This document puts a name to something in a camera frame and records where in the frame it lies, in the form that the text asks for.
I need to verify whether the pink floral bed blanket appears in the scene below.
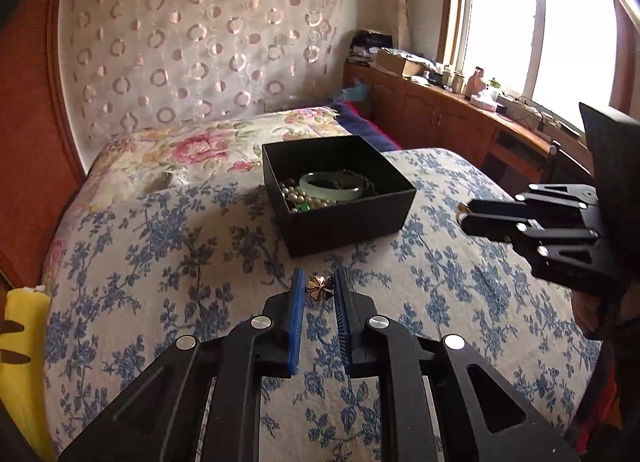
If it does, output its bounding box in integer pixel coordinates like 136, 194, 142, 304
41, 106, 348, 287

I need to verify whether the dark bead bracelet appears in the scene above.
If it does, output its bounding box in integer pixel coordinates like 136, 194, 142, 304
344, 168, 377, 193

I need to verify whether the teal tissue bag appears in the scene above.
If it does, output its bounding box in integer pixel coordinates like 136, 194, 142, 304
336, 82, 371, 103

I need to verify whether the pink circle lace curtain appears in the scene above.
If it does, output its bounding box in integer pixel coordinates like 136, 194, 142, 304
60, 0, 343, 144

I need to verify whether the dark blue red blanket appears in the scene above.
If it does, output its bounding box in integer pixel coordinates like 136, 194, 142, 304
330, 102, 401, 153

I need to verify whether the wooden sideboard cabinet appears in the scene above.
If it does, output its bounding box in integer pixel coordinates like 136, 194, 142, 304
343, 63, 551, 182

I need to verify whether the green jade bangle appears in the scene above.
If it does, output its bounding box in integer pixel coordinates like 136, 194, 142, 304
298, 171, 364, 202

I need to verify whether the white pearl necklace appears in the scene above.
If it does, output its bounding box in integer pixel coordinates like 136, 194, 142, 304
278, 180, 334, 213

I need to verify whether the wooden headboard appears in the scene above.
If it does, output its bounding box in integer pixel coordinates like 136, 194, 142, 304
1, 0, 86, 287

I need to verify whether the cardboard box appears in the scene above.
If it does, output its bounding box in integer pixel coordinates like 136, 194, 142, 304
374, 48, 426, 77

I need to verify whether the rose gold flower brooch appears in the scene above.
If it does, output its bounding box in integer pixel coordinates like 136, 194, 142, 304
305, 274, 334, 303

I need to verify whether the pink figurine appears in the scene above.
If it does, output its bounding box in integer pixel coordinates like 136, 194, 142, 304
464, 66, 487, 100

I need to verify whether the black jewelry box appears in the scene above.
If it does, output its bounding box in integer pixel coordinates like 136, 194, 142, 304
262, 136, 416, 258

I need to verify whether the blue floral white quilt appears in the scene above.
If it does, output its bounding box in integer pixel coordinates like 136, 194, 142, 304
44, 149, 600, 450

